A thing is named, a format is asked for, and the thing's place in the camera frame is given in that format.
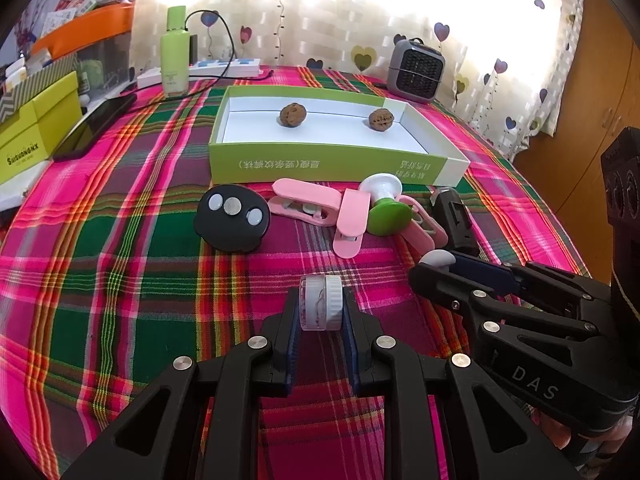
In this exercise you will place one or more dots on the pink plastic clip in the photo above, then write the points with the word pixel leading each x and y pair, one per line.
pixel 350 222
pixel 300 200
pixel 422 227

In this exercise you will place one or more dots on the yellow-green shoe box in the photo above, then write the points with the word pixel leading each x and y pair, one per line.
pixel 35 130

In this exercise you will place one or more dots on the pink green plaid tablecloth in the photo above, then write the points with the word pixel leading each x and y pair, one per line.
pixel 125 285

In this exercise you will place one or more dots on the light green lotion bottle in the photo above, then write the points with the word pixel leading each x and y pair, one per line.
pixel 175 55

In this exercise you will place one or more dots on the green and white cardboard box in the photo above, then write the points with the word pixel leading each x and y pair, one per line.
pixel 320 165

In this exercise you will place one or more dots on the heart print curtain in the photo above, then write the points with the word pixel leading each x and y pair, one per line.
pixel 350 10

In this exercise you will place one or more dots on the black rectangular device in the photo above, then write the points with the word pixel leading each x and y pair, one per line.
pixel 454 220

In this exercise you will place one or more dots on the black power adapter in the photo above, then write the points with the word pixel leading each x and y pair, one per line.
pixel 193 50

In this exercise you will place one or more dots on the brown walnut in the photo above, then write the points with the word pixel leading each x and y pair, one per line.
pixel 381 119
pixel 292 115

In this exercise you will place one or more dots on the green and white spool-shaped toy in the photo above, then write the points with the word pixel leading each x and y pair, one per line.
pixel 385 212

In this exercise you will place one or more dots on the small white round jar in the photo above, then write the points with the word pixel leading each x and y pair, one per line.
pixel 320 305

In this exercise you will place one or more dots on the black remote with round buttons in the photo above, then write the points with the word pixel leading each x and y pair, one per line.
pixel 232 230

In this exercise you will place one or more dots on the white power strip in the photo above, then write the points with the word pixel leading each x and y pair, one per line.
pixel 215 67

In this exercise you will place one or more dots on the small grey fan heater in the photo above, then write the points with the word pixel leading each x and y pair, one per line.
pixel 416 72

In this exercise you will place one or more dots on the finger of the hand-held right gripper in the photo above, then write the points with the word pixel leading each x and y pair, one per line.
pixel 450 290
pixel 482 272

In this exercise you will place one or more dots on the wooden cabinet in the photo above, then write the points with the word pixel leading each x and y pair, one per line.
pixel 590 85

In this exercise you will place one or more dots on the grey chevron pattern box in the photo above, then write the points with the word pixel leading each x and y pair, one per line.
pixel 35 77

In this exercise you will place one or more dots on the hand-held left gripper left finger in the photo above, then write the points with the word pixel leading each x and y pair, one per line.
pixel 292 330

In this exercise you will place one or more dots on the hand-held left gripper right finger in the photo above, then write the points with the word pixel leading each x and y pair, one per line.
pixel 350 340

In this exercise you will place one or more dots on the storage bin with orange lid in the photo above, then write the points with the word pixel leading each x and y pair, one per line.
pixel 85 25

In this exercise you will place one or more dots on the person's right hand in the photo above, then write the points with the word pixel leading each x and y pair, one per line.
pixel 560 432

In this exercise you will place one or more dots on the black smartphone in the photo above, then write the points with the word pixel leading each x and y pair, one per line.
pixel 95 125

